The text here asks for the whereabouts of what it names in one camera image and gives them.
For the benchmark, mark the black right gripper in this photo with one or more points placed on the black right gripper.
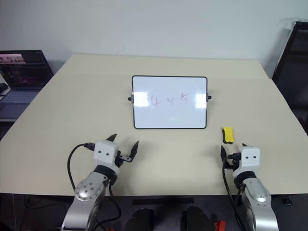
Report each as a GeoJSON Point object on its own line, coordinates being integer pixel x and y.
{"type": "Point", "coordinates": [234, 160]}

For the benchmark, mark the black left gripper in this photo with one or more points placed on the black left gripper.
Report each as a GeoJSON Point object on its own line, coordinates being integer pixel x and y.
{"type": "Point", "coordinates": [121, 159]}

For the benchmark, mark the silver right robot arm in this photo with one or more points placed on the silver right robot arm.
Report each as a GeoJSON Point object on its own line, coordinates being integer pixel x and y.
{"type": "Point", "coordinates": [257, 199]}

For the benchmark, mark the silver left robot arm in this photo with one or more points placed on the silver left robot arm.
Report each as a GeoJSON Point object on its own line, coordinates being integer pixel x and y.
{"type": "Point", "coordinates": [86, 192]}

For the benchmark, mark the yellow and black eraser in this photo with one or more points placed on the yellow and black eraser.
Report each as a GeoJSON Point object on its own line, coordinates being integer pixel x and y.
{"type": "Point", "coordinates": [228, 134]}

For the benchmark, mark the small black-framed whiteboard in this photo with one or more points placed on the small black-framed whiteboard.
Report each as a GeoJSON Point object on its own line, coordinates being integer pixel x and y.
{"type": "Point", "coordinates": [168, 103]}

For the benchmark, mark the small red object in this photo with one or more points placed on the small red object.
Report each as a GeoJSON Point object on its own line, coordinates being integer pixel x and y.
{"type": "Point", "coordinates": [220, 225]}

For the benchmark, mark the dark rounded shape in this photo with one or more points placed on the dark rounded shape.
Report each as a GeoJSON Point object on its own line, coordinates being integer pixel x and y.
{"type": "Point", "coordinates": [140, 220]}
{"type": "Point", "coordinates": [196, 219]}

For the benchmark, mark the black chair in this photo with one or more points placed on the black chair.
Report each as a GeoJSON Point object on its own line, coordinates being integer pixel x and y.
{"type": "Point", "coordinates": [294, 72]}

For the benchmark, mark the open laptop computer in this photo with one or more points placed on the open laptop computer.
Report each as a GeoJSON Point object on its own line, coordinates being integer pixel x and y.
{"type": "Point", "coordinates": [21, 79]}

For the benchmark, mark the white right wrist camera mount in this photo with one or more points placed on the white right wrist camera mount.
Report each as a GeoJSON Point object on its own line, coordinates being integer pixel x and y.
{"type": "Point", "coordinates": [250, 158]}

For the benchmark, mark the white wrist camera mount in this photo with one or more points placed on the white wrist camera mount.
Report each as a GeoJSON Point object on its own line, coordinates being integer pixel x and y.
{"type": "Point", "coordinates": [106, 154]}
{"type": "Point", "coordinates": [250, 158]}

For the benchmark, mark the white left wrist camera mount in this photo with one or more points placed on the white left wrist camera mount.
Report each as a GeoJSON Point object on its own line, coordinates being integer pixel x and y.
{"type": "Point", "coordinates": [106, 154]}

